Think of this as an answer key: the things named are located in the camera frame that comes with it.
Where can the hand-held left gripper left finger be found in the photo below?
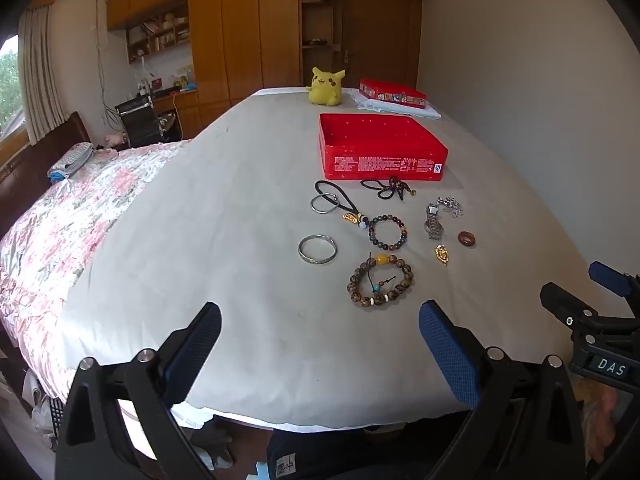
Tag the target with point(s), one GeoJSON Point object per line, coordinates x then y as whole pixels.
{"type": "Point", "coordinates": [200, 332]}

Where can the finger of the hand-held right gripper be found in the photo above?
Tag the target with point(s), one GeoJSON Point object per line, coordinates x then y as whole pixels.
{"type": "Point", "coordinates": [607, 275]}
{"type": "Point", "coordinates": [562, 302]}

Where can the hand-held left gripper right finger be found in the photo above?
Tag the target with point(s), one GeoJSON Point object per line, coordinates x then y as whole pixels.
{"type": "Point", "coordinates": [442, 342]}

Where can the gold pendant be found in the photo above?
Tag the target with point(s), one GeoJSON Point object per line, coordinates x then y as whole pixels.
{"type": "Point", "coordinates": [442, 254]}

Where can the silver wristwatch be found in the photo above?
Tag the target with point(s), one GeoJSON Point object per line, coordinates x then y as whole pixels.
{"type": "Point", "coordinates": [434, 222]}

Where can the wide engraved silver bangle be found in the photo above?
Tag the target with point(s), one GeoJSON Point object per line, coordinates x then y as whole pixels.
{"type": "Point", "coordinates": [317, 249]}

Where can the thin silver bangle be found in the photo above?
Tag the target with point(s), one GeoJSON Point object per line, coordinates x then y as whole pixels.
{"type": "Point", "coordinates": [323, 204]}

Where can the person's right hand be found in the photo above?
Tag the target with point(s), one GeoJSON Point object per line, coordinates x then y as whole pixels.
{"type": "Point", "coordinates": [600, 420]}

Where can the dark cloth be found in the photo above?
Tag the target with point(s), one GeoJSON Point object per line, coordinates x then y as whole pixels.
{"type": "Point", "coordinates": [330, 452]}

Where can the floral quilt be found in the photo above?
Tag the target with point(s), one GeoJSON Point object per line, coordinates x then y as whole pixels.
{"type": "Point", "coordinates": [65, 230]}

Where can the pink plush toy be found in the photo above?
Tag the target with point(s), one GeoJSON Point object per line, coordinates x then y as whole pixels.
{"type": "Point", "coordinates": [116, 138]}

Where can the grey folded cloth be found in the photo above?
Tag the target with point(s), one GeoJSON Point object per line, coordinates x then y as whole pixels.
{"type": "Point", "coordinates": [72, 160]}

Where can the black chair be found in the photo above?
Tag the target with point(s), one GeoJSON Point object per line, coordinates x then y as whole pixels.
{"type": "Point", "coordinates": [140, 120]}

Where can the wooden desk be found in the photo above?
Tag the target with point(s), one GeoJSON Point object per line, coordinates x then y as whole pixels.
{"type": "Point", "coordinates": [175, 102]}

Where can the white folded cloth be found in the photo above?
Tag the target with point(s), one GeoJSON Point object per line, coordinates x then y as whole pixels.
{"type": "Point", "coordinates": [400, 109]}

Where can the dark wooden headboard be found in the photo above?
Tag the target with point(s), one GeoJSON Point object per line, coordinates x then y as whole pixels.
{"type": "Point", "coordinates": [35, 160]}

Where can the red picture-printed tin box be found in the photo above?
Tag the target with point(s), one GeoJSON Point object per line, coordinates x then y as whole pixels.
{"type": "Point", "coordinates": [392, 92]}

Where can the yellow plush toy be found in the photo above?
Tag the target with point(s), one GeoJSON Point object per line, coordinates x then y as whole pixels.
{"type": "Point", "coordinates": [326, 86]}

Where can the beige curtain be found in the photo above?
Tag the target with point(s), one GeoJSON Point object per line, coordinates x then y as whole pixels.
{"type": "Point", "coordinates": [42, 75]}

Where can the wooden bookshelf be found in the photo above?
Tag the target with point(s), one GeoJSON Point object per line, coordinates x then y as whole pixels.
{"type": "Point", "coordinates": [159, 32]}

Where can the window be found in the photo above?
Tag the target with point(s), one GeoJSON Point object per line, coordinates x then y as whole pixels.
{"type": "Point", "coordinates": [11, 95]}

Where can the wooden wardrobe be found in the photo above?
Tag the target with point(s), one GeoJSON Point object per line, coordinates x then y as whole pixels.
{"type": "Point", "coordinates": [235, 25]}

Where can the wooden door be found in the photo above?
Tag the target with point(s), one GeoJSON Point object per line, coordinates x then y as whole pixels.
{"type": "Point", "coordinates": [377, 30]}

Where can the wooden niche shelf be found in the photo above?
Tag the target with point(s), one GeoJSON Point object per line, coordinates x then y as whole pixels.
{"type": "Point", "coordinates": [316, 20]}

